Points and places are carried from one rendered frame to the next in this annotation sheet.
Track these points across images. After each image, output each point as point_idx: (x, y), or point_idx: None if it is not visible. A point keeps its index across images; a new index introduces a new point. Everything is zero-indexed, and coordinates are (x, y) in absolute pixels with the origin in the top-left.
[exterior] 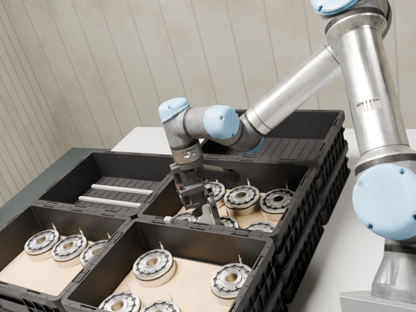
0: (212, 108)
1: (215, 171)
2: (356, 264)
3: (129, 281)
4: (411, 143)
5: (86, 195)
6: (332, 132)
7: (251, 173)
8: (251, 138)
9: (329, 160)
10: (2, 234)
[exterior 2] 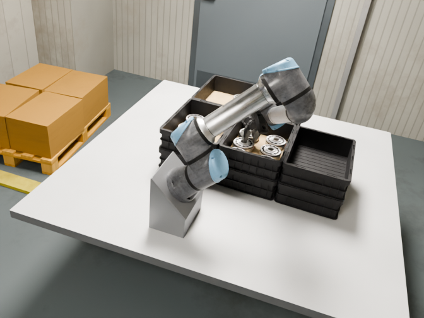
0: None
1: (257, 119)
2: (242, 209)
3: None
4: (378, 259)
5: None
6: (318, 173)
7: None
8: (266, 117)
9: (302, 180)
10: (238, 82)
